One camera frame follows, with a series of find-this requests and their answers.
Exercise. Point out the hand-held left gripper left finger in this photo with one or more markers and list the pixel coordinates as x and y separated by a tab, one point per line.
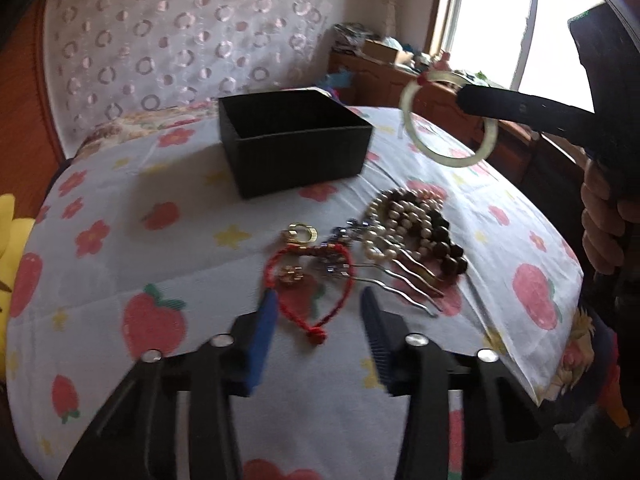
262	332

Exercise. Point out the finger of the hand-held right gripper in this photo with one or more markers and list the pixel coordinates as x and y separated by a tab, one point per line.
520	107

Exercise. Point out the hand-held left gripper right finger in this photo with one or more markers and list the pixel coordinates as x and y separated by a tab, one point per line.
373	322

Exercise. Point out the pale green jade bangle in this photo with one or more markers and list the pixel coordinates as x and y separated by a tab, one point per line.
440	153

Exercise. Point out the black square box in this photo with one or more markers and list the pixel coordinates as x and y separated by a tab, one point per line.
300	160

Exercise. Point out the person's right hand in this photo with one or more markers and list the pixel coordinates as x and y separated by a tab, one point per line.
602	225

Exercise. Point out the silver wavy hairpin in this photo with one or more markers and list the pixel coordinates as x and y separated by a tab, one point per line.
400	280

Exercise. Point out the silver hairpin with red beads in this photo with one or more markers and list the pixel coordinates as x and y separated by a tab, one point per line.
325	252

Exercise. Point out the window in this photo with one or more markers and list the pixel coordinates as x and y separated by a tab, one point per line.
495	15

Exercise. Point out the strawberry print bed sheet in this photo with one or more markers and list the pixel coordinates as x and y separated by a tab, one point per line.
200	245

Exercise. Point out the wooden dresser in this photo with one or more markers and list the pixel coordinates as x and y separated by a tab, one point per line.
380	85

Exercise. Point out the cardboard box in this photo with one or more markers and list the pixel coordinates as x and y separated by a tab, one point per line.
381	51

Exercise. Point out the cartoon print cloth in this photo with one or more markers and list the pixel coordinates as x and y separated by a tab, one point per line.
590	355

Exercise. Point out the floral pillow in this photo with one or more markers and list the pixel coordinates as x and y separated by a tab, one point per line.
140	121

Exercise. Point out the yellow plush toy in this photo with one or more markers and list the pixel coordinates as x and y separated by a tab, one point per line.
12	240

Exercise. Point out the white lace headboard cover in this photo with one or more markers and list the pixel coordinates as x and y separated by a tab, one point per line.
175	35

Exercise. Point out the wooden headboard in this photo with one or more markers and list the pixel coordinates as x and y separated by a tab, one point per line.
35	110

